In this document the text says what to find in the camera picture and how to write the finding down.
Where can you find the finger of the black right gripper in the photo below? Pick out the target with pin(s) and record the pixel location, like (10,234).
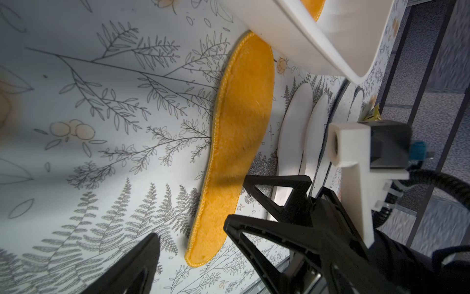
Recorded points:
(308,273)
(284,198)

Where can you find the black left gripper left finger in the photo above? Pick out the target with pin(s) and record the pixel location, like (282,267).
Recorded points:
(132,274)

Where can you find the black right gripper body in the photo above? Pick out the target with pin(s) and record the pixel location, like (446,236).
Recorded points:
(419,274)

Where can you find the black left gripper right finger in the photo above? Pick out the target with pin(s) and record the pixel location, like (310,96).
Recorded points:
(348,265)

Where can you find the white plastic storage box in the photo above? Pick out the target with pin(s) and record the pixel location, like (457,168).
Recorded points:
(344,41)

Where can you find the left grey insole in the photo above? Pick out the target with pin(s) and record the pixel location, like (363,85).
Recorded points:
(331,149)

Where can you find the grey insole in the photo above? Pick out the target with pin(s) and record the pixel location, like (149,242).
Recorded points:
(354,106)
(331,149)

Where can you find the right white insole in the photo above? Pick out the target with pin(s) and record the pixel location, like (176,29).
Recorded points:
(314,137)

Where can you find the white insole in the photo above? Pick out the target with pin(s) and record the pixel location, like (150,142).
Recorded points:
(314,137)
(293,132)

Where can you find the left white insole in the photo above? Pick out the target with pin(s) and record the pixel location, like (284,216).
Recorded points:
(293,132)

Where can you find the right grey insole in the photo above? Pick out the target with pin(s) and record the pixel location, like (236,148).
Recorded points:
(354,106)

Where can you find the yellow snack bag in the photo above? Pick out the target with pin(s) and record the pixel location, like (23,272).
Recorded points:
(373,115)

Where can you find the floral patterned table mat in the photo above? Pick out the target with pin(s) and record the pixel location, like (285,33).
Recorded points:
(106,111)

